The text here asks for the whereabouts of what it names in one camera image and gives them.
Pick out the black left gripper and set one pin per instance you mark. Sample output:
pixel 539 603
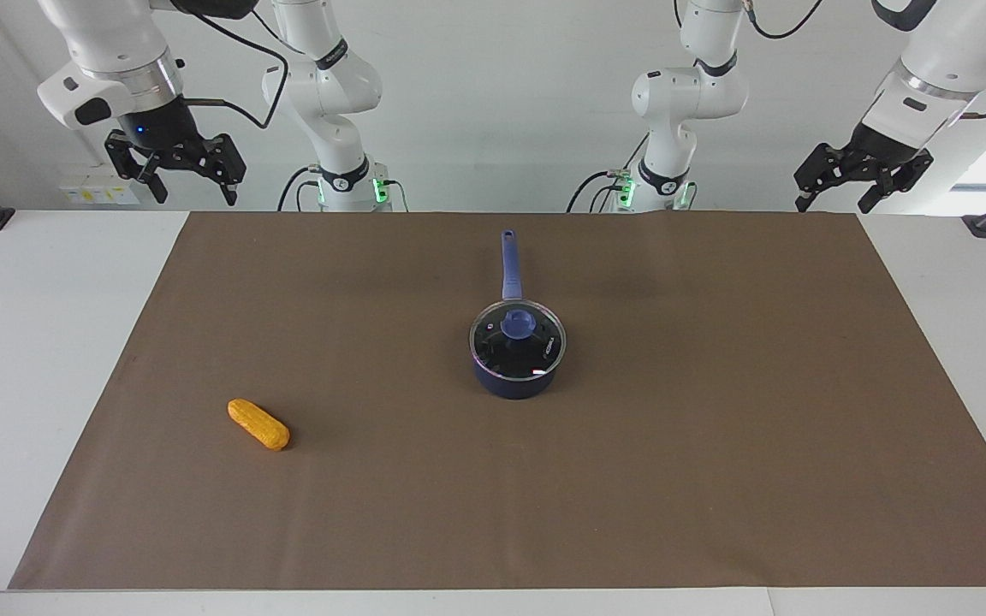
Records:
pixel 882 154

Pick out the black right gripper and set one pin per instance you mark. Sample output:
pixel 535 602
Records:
pixel 163 128

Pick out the yellow corn cob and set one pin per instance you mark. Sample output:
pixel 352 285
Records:
pixel 258 424

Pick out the glass lid with blue knob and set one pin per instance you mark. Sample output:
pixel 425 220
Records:
pixel 517 325

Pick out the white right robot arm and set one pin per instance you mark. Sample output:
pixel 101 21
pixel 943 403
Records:
pixel 116 34

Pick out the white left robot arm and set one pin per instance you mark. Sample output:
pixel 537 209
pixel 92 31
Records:
pixel 929 51

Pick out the dark blue saucepan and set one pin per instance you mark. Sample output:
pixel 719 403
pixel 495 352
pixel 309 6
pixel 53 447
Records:
pixel 511 265

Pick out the brown table mat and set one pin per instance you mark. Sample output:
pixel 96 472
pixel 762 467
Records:
pixel 493 496

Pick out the white wall socket box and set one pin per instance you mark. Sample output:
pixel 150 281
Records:
pixel 99 184

